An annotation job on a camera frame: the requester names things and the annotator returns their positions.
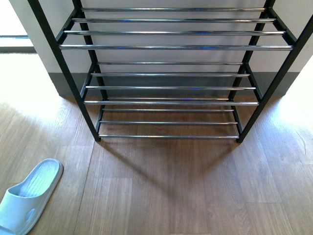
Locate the light blue slide sandal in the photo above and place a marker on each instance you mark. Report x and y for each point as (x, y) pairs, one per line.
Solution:
(23, 203)

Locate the black metal shoe rack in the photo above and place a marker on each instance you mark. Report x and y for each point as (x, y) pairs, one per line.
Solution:
(176, 70)

